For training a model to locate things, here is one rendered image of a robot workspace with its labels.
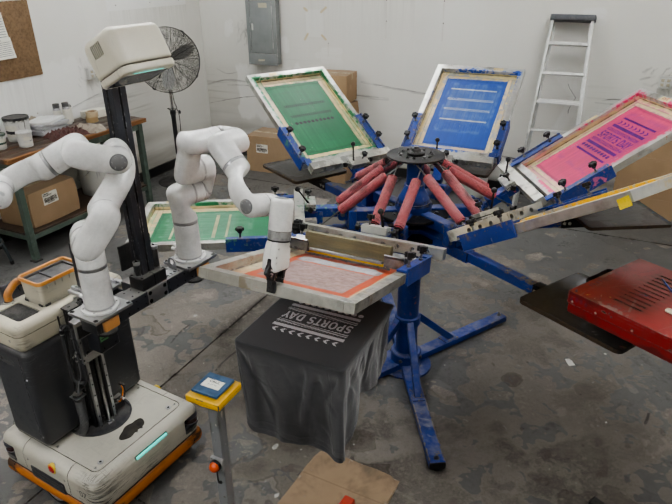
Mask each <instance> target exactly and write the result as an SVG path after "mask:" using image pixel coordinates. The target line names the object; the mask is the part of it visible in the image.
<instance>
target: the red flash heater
mask: <svg viewBox="0 0 672 504"><path fill-rule="evenodd" d="M662 279H664V280H665V281H666V283H667V284H668V285H669V287H670V288H671V289H672V271H671V270H669V269H666V268H664V267H661V266H659V265H656V264H653V263H651V262H648V261H646V260H643V259H640V258H639V259H637V260H634V261H632V262H630V263H628V264H626V265H623V266H621V267H619V268H617V269H615V270H612V271H610V272H608V273H606V274H604V275H601V276H599V277H597V278H595V279H593V280H590V281H588V282H586V283H584V284H582V285H579V286H577V287H575V288H573V289H571V290H569V291H568V297H567V301H568V308H567V311H568V312H570V313H572V314H574V315H576V316H578V317H580V318H582V319H584V320H586V321H588V322H590V323H592V324H594V325H596V326H598V327H599V328H601V329H603V330H605V331H607V332H609V333H611V334H613V335H615V336H617V337H619V338H621V339H623V340H625V341H627V342H629V343H631V344H633V345H635V346H637V347H639V348H641V349H643V350H645V351H647V352H649V353H651V354H653V355H655V356H657V357H659V358H661V359H663V360H665V361H667V362H669V363H671V364H672V315H671V314H669V313H667V312H665V309H667V308H671V309H672V293H671V291H670V290H669V289H668V287H667V286H666V285H665V284H664V282H663V281H662Z"/></svg>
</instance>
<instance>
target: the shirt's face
mask: <svg viewBox="0 0 672 504"><path fill-rule="evenodd" d="M294 302H295V301H293V300H289V299H285V298H280V299H279V300H278V301H277V302H276V303H275V304H274V305H272V306H271V307H270V308H269V309H268V310H267V311H266V312H265V313H264V314H263V315H261V316H260V317H259V318H258V319H257V320H256V321H255V322H254V323H253V324H252V325H250V326H249V327H248V328H247V329H246V330H245V331H244V332H243V333H242V334H240V335H239V336H238V337H237V338H236V339H237V340H238V341H241V342H245V343H248V344H252V345H255V346H259V347H262V348H266V349H269V350H273V351H276V352H280V353H283V354H287V355H290V356H294V357H297V358H301V359H304V360H308V361H311V362H314V363H318V364H321V365H325V366H328V367H332V368H335V369H339V370H342V369H344V368H345V367H346V365H347V364H348V363H349V361H350V360H351V359H352V357H353V356H354V355H355V353H356V352H357V351H358V349H359V348H360V347H361V346H362V344H363V343H364V342H365V340H366V339H367V338H368V336H369V335H370V334H371V332H372V331H373V330H374V328H375V327H376V326H377V324H378V323H379V322H380V321H381V319H382V318H383V317H384V315H385V314H386V313H387V311H388V310H389V309H390V307H391V306H392V305H393V304H390V303H385V302H381V301H376V302H375V303H373V304H371V305H370V306H368V307H367V308H365V309H363V310H362V311H360V312H359V313H358V314H362V315H365V316H364V317H363V319H362V320H361V321H360V322H359V324H358V325H357V326H356V327H355V328H354V330H353V331H352V332H351V333H350V335H349V336H348V337H347V338H346V340H345V341H344V342H343V343H342V344H341V346H340V347H339V348H338V347H335V346H331V345H327V344H324V343H320V342H316V341H313V340H309V339H305V338H301V337H298V336H294V335H290V334H287V333H283V332H279V331H276V330H272V329H268V327H269V326H270V325H271V324H272V323H273V322H274V321H275V320H276V319H277V318H278V317H279V316H281V315H282V314H283V313H284V312H285V311H286V310H287V309H288V308H289V307H290V306H291V305H292V304H293V303H294Z"/></svg>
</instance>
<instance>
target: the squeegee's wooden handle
mask: <svg viewBox="0 0 672 504"><path fill-rule="evenodd" d="M305 239H308V241H309V245H308V249H309V248H310V247H313V248H318V249H323V250H328V251H333V252H337V253H342V254H347V255H352V256H357V257H362V258H367V259H372V260H377V261H382V264H384V254H385V255H390V256H393V246H390V245H385V244H380V243H374V242H369V241H364V240H359V239H353V238H348V237H343V236H337V235H332V234H327V233H322V232H316V231H311V230H307V231H306V235H305Z"/></svg>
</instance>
